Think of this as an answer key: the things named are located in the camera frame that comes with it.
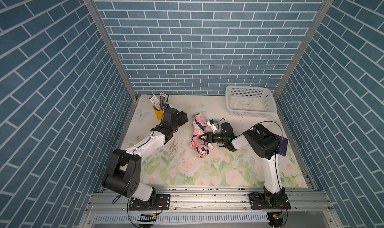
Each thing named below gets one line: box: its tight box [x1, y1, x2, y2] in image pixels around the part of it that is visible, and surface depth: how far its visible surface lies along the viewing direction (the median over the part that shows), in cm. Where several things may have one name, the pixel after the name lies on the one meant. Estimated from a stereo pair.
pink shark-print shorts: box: [190, 113, 214, 158], surface depth 93 cm
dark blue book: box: [276, 134, 289, 157], surface depth 95 cm
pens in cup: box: [159, 92, 169, 110], surface depth 101 cm
